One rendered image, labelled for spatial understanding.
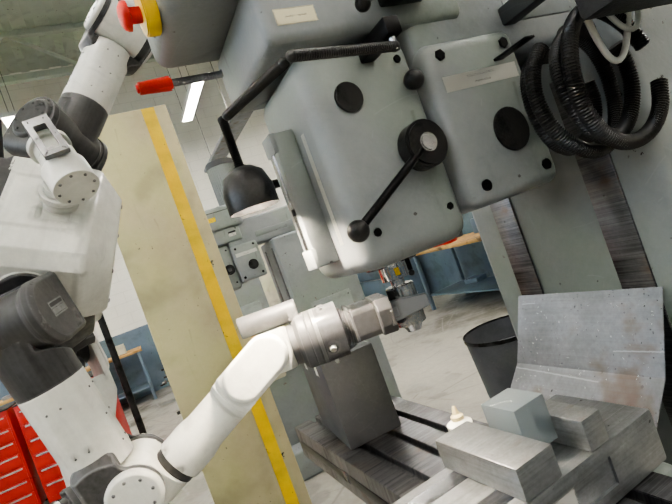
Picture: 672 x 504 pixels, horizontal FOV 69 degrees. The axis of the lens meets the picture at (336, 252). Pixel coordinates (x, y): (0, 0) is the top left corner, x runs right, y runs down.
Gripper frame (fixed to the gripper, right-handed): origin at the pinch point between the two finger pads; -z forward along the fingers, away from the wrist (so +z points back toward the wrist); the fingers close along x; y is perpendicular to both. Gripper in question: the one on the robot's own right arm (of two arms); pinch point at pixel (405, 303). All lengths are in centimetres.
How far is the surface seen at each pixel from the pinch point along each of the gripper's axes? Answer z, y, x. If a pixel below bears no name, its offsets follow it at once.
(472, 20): -24.6, -39.0, -3.2
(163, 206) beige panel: 64, -58, 160
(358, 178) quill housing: 2.5, -20.2, -11.4
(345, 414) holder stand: 15.2, 20.4, 21.9
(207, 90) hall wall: 66, -402, 929
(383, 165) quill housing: -1.7, -20.9, -10.0
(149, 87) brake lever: 27, -46, 0
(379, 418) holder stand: 8.8, 24.2, 23.3
